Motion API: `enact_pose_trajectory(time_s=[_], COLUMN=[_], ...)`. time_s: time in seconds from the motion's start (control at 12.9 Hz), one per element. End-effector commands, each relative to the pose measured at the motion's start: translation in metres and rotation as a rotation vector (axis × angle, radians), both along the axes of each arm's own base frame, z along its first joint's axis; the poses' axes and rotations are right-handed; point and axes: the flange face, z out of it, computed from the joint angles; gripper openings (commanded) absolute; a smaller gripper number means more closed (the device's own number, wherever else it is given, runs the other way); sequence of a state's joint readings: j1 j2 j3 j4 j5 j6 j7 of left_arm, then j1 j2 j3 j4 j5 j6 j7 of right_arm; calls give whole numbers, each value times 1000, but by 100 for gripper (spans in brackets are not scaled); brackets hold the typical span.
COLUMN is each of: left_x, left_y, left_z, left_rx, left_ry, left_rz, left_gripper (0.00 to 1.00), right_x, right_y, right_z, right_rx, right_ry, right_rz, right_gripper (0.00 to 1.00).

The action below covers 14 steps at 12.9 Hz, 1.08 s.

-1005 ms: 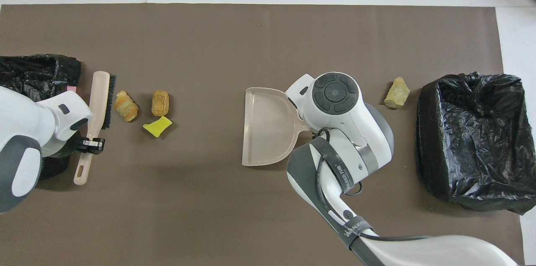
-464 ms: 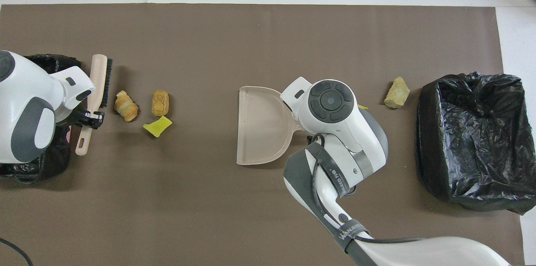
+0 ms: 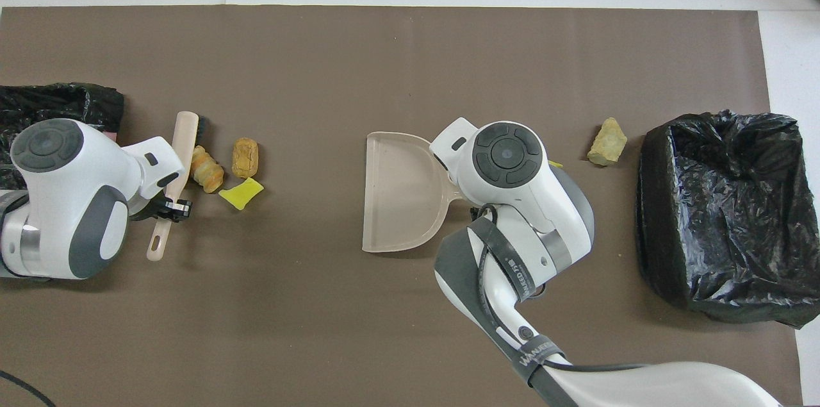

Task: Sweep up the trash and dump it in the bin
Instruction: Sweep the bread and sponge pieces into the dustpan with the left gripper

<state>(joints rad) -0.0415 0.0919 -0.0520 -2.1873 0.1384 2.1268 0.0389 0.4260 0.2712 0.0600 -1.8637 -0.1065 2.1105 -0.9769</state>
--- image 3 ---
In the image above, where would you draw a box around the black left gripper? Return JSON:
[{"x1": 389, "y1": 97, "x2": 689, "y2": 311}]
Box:
[{"x1": 131, "y1": 192, "x2": 193, "y2": 223}]

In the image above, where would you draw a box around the long flaky croissant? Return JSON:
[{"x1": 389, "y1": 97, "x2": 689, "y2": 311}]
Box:
[{"x1": 191, "y1": 145, "x2": 225, "y2": 194}]

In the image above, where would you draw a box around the yellow sponge wedge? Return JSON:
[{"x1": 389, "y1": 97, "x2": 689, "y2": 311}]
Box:
[{"x1": 218, "y1": 178, "x2": 265, "y2": 211}]

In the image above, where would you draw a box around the beige hand brush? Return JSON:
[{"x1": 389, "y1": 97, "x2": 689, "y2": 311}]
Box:
[{"x1": 147, "y1": 111, "x2": 209, "y2": 262}]

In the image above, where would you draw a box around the brown bread loaf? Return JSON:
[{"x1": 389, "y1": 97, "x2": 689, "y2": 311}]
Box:
[{"x1": 232, "y1": 138, "x2": 259, "y2": 179}]

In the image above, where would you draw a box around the beige plastic dustpan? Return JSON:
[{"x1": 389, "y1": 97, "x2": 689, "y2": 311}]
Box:
[{"x1": 362, "y1": 131, "x2": 465, "y2": 253}]

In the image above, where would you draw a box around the pale flaky pastry piece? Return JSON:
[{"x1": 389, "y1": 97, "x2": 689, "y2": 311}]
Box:
[{"x1": 587, "y1": 117, "x2": 628, "y2": 167}]

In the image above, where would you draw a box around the black bag lined pink bin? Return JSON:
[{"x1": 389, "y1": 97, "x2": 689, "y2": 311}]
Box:
[{"x1": 0, "y1": 82, "x2": 126, "y2": 145}]

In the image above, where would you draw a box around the brown table mat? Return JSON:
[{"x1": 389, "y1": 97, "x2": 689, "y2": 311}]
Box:
[{"x1": 0, "y1": 6, "x2": 805, "y2": 407}]

